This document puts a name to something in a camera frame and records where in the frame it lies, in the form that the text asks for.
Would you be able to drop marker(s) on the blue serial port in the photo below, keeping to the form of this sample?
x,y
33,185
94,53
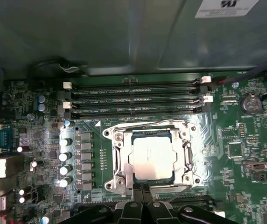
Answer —
x,y
1,137

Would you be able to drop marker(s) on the black grey PC case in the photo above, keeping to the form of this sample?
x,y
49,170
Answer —
x,y
100,35

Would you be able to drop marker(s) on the thin metal locking lever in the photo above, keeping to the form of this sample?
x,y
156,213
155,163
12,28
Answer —
x,y
173,193
147,123

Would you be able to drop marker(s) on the green motherboard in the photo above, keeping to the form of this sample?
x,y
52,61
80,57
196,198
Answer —
x,y
241,144

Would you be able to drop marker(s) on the silver coin battery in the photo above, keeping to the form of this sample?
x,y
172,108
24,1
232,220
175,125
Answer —
x,y
250,103

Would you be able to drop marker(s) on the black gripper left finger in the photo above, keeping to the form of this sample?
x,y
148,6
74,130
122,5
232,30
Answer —
x,y
128,214

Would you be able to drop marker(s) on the black RAM slot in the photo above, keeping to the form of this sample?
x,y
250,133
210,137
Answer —
x,y
135,84
135,94
135,105
135,114
184,199

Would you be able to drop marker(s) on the CPU socket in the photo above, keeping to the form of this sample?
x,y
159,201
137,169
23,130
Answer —
x,y
107,185

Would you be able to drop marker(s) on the white printed label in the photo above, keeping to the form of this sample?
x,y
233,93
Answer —
x,y
226,9

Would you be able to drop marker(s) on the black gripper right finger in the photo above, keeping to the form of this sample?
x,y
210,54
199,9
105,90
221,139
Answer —
x,y
161,214

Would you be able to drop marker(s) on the silver topped CPU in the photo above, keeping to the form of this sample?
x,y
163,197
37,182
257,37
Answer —
x,y
152,156

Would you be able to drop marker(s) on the silver rear port block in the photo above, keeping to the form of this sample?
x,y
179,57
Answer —
x,y
0,166

